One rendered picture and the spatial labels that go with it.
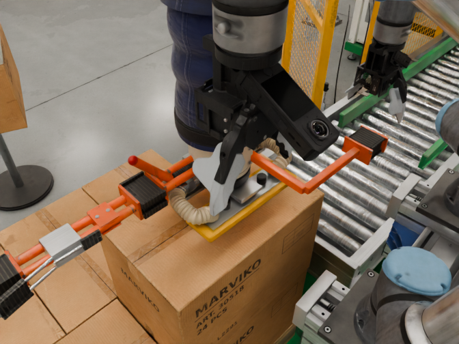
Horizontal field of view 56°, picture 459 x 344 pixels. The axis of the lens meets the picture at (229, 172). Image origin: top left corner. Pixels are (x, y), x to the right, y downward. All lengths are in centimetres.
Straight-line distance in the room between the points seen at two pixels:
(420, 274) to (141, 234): 77
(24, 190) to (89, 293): 139
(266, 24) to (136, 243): 94
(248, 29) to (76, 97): 339
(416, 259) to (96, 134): 273
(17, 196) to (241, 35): 260
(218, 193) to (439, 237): 97
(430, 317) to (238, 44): 51
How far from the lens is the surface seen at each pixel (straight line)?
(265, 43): 44
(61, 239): 100
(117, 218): 102
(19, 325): 172
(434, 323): 74
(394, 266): 86
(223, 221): 113
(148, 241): 127
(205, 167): 52
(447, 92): 290
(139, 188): 106
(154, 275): 120
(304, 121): 46
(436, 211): 133
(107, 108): 357
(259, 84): 46
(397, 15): 100
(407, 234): 143
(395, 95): 111
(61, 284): 176
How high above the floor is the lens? 192
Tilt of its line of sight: 42 degrees down
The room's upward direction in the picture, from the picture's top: straight up
